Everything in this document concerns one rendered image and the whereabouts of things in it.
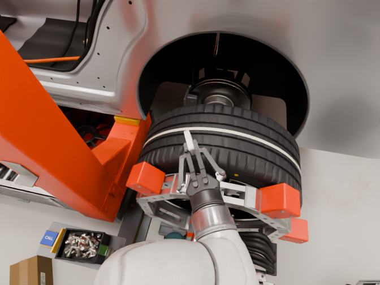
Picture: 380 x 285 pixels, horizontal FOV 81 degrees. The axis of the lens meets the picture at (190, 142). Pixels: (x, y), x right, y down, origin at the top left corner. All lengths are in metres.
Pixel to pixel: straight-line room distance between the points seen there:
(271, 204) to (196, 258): 0.35
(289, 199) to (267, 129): 0.23
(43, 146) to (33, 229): 1.45
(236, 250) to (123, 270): 0.21
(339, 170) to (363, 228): 0.47
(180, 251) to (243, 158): 0.37
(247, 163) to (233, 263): 0.31
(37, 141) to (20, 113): 0.09
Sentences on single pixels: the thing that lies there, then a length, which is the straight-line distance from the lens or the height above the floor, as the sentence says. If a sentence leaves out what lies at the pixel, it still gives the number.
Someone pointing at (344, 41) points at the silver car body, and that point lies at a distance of 0.87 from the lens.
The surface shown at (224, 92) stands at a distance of 1.13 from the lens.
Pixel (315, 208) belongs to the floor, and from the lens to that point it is 2.05.
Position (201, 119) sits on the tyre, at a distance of 0.73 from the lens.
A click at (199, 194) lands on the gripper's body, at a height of 1.26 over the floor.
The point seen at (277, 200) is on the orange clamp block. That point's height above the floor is 1.15.
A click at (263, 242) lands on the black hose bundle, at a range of 0.74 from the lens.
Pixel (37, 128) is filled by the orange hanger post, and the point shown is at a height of 1.28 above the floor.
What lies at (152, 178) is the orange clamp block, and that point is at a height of 1.10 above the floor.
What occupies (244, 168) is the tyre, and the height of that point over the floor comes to 1.17.
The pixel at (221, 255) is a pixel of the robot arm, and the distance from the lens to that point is 0.43.
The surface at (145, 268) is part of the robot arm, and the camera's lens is 0.34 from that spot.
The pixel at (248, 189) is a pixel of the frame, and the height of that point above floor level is 1.12.
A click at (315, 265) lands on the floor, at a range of 1.94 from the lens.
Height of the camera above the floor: 1.74
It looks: 58 degrees down
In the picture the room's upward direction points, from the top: straight up
